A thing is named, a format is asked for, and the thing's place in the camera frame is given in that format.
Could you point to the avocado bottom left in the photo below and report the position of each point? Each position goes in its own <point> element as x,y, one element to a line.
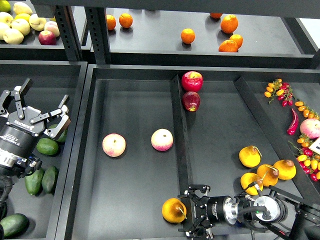
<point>14,225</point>

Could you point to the pink apple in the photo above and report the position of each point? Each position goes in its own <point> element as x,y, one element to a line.
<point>162,140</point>
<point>114,145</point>

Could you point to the yellow pear with stem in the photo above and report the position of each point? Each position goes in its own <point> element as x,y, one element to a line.
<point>174,211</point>

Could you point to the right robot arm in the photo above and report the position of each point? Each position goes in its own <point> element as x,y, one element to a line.
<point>284,214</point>

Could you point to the black shelf post left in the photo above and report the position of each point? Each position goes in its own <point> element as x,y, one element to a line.
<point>68,33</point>

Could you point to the pale yellow apple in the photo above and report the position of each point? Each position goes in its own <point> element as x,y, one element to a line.
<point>21,25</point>
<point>37,23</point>

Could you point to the red apple on shelf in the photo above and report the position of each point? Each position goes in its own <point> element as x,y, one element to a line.
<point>47,37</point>

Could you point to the bright red apple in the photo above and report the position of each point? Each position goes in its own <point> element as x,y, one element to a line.
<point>192,81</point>

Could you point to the green lime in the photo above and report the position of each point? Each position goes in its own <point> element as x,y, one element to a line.
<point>5,6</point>

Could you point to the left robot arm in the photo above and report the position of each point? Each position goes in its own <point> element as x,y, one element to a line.
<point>13,168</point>

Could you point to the pink apple centre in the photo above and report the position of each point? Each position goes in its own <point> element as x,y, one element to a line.
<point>162,140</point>

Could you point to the yellow pear middle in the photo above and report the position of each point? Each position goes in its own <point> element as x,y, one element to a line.
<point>269,174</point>

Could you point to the pale pink peach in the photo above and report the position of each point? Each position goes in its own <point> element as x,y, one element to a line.
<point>52,26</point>

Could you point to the pale pear top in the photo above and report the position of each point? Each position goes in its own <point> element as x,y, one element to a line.
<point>22,8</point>

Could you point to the yellow pear by divider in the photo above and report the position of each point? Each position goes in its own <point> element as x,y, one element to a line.
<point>286,168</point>

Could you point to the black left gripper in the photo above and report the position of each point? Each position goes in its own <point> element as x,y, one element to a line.
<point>26,125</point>

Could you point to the pale yellow pear front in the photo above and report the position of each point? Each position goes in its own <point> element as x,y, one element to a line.
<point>13,36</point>

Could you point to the black centre tray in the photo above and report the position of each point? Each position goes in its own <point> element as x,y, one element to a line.
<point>120,198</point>

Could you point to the avocado left tray middle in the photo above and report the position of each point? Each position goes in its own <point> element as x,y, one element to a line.
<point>33,182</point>

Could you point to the green avocado under gripper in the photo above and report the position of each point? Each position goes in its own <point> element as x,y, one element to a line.
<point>47,146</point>

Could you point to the yellow lemon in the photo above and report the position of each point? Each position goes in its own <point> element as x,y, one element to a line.
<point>23,16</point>

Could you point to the yellow pear upper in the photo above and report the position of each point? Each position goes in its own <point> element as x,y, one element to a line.
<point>250,156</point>

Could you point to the cherry tomato bunch lower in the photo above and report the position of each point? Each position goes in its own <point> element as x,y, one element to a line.
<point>308,159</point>

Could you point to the black shelf post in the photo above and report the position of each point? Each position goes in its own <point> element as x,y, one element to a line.
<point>68,33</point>
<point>99,33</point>

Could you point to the pale apple left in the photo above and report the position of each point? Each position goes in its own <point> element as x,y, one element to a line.
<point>6,18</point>

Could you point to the light green avocado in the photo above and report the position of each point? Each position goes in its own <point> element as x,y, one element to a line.
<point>63,136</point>

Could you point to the dark red apple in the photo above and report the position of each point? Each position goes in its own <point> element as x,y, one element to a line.
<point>191,101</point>

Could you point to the orange far left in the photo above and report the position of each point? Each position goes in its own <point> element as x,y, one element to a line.
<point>110,21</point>

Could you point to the red chili pepper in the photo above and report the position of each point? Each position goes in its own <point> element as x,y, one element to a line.
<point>294,123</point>

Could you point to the dark green avocado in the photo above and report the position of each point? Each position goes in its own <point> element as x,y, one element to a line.
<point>49,180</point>

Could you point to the black left tray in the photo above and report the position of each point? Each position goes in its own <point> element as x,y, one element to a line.
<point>51,81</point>

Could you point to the black centre tray divider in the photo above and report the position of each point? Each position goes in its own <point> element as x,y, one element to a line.
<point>182,148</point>

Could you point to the yellow pear left lower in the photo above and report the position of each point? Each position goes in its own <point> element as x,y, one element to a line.
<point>247,182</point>

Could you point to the black tray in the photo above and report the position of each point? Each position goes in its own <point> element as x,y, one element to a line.
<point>51,81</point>
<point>120,198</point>

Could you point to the pale yellow apple right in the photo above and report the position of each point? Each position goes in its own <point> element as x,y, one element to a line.
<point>37,23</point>

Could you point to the pale fruit left edge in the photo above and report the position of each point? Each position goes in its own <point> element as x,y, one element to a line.
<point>3,28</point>

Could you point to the black shelf post right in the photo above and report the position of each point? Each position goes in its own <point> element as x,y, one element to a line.
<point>99,33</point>

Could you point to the pale yellow apple middle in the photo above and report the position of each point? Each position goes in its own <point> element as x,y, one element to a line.
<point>21,25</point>

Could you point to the pink apple left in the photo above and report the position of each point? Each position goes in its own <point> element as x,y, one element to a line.
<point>114,145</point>

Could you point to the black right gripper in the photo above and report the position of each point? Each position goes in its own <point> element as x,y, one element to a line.
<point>217,210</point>

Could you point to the white label card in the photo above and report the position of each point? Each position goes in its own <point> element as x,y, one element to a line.
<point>315,146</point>

